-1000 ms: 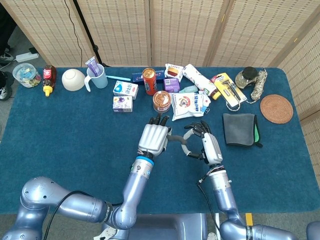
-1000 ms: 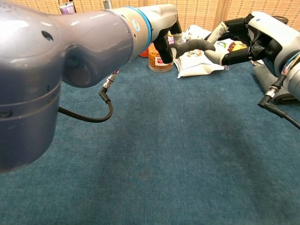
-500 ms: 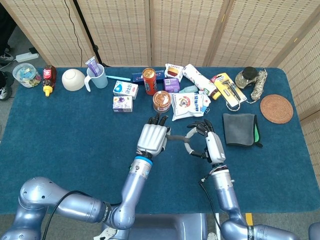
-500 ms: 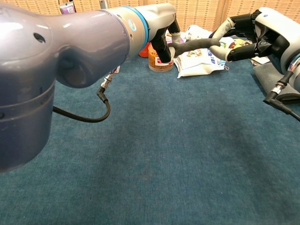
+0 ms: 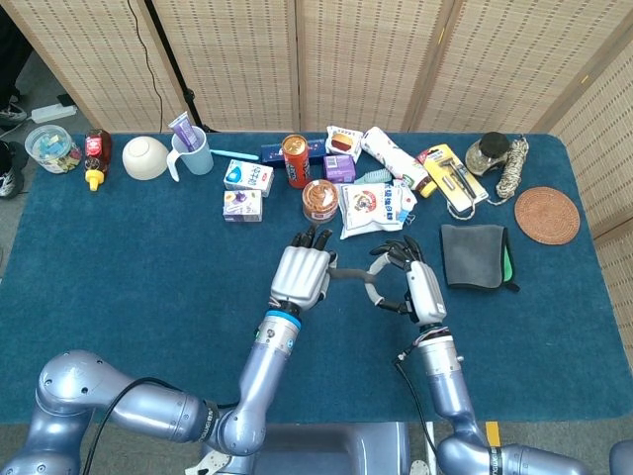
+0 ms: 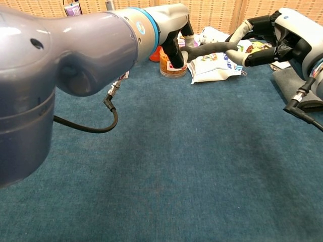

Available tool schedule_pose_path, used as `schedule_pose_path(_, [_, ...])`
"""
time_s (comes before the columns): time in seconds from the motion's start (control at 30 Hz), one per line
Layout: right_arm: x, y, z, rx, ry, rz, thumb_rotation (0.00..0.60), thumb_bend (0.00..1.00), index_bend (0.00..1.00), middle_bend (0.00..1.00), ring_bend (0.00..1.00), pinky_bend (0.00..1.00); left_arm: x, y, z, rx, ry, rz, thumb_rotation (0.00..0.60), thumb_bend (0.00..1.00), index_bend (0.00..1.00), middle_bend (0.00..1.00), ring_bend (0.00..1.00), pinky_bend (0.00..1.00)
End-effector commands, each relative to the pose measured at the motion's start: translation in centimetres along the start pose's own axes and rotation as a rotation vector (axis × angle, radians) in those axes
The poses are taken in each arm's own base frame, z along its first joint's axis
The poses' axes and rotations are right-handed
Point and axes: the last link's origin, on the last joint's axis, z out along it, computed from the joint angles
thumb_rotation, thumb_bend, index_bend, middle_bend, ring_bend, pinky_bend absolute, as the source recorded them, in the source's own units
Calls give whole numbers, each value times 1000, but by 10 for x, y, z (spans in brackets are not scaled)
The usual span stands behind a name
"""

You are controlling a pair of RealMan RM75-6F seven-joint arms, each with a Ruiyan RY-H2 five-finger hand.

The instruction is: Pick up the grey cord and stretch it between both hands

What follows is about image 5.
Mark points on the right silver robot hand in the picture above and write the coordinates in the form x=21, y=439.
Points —
x=425, y=292

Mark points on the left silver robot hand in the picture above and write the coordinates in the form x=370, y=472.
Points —
x=301, y=274

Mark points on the dark grey cylindrical stick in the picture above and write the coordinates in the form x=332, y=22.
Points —
x=351, y=272

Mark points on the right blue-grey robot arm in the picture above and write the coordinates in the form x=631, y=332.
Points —
x=447, y=391

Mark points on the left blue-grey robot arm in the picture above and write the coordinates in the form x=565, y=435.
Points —
x=264, y=366

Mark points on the grey green folded cloth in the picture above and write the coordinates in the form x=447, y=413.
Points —
x=472, y=255

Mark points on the clear jar orange contents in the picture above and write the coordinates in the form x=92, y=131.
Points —
x=320, y=200

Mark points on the blue binder clip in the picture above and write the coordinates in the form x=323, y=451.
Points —
x=405, y=216

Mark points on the white purple small carton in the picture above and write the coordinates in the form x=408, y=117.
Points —
x=242, y=205

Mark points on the white printed snack bag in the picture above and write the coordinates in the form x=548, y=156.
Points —
x=371, y=208

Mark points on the small brown bottle yellow cap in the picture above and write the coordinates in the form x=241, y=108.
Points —
x=426, y=187

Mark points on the white blue milk carton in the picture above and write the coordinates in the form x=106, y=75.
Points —
x=247, y=178

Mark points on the orange red drink can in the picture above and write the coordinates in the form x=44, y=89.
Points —
x=296, y=163

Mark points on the small purple box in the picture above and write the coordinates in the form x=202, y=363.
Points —
x=339, y=168

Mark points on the teal comb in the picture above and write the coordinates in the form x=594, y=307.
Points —
x=373, y=176

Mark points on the yellow razor blister pack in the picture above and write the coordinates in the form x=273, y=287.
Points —
x=452, y=173

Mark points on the dark blue flat box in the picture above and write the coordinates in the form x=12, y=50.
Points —
x=271, y=152

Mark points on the teal toothbrush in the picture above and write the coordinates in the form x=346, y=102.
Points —
x=235, y=154

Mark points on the white snack packet red cake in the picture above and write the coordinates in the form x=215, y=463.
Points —
x=342, y=141

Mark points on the white table leg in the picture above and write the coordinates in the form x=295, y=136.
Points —
x=431, y=433

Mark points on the white floral rolled pouch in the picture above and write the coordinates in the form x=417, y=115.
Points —
x=390, y=153

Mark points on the round woven brown coaster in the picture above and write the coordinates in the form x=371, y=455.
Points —
x=547, y=215

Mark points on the glass jar black lid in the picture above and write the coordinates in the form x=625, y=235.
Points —
x=487, y=153

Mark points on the beige twine bundle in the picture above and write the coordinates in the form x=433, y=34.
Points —
x=513, y=168

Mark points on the blue felt table cover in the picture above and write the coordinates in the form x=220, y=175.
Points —
x=148, y=277

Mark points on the light blue plastic mug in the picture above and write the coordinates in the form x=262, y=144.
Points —
x=195, y=158

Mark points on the blue-grey robot torso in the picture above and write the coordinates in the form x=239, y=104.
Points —
x=326, y=450

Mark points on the purple toothpaste tube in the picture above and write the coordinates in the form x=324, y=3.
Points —
x=183, y=129

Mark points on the cream ceramic bowl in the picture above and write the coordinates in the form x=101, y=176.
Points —
x=145, y=158

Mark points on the bamboo folding screen panel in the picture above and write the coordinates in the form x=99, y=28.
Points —
x=504, y=59
x=89, y=54
x=620, y=277
x=237, y=59
x=603, y=148
x=366, y=59

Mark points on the brown syrup bottle yellow cap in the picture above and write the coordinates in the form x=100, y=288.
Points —
x=97, y=148

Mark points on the black tripod pole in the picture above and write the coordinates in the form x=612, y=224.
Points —
x=170, y=54

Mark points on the clear jar of colourful clips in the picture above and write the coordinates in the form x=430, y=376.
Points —
x=52, y=151

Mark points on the black power plug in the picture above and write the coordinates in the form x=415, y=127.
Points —
x=65, y=100

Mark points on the white power strip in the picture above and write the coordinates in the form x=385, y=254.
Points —
x=52, y=114

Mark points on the black white sneaker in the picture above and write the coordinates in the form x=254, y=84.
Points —
x=12, y=114
x=7, y=173

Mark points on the person leg black trousers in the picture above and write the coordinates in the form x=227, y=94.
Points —
x=12, y=54

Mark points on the white perforated metal bracket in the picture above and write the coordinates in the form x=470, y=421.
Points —
x=210, y=462
x=419, y=468

